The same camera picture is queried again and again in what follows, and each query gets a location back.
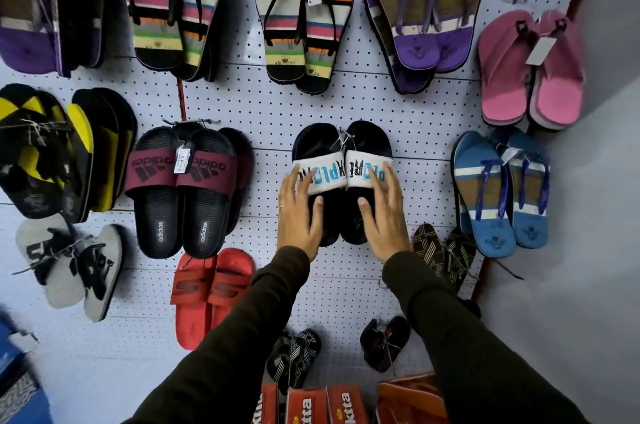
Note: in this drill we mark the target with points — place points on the person's right hand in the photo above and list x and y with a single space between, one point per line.
387 226

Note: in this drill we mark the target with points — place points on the person's left hand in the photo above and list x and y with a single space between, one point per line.
297 218

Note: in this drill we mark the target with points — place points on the person's right little finger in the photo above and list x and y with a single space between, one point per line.
401 203

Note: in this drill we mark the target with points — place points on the person's right thumb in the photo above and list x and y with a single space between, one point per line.
366 216

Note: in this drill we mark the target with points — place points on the person's left thumb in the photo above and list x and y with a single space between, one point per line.
318 224

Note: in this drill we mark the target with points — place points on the person's right middle finger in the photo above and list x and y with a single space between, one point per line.
384 186

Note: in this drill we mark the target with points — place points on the person's right forearm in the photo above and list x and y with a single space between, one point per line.
465 353

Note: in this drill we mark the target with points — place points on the person's left forearm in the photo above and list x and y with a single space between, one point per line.
235 338

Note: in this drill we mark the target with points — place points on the brown patterned flip-flop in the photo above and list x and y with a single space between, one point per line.
462 253
430 248

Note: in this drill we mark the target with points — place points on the blue brown striped flip-flop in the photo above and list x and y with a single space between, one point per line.
530 223
487 218

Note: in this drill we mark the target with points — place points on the red slide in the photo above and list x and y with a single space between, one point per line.
192 313
232 268

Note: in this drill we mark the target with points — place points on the white pegboard panel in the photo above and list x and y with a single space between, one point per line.
300 108

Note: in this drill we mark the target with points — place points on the small black sandal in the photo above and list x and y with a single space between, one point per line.
397 338
372 343

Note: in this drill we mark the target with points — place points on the black white patterned flip-flop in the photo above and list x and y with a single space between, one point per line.
279 363
304 353

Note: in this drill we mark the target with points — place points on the purple brown striped flip-flop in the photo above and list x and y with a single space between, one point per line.
457 43
415 43
382 48

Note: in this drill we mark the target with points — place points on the small multicolour striped flip-flop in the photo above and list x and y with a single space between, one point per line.
325 53
280 53

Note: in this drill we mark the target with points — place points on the pink flip-flop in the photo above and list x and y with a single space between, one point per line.
502 88
557 98

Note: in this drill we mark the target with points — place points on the orange shoe box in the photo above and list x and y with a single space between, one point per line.
410 401
267 406
347 406
307 408

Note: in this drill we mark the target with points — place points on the red shelf upright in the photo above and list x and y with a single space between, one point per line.
181 101

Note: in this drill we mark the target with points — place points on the grey black sandal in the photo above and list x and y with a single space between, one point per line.
62 283
105 258

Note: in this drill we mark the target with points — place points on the black yellow sandal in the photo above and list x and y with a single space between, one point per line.
107 148
35 163

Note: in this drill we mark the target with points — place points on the blue shoe box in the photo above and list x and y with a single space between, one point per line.
20 388

